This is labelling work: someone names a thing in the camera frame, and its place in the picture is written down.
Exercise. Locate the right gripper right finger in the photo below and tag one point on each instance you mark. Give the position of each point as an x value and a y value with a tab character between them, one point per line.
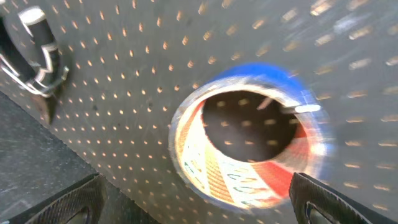
320	196

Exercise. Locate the roll of blue tape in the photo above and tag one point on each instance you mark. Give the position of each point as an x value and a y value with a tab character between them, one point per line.
211	174

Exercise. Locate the black and white pliers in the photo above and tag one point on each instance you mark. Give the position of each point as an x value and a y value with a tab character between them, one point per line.
46	40

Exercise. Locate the metal hook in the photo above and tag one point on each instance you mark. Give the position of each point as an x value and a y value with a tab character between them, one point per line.
306	108
18	82

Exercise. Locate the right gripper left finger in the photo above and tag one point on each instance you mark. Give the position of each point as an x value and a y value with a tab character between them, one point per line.
77	199

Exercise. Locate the black pegboard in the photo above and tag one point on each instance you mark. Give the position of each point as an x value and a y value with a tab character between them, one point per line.
124	77

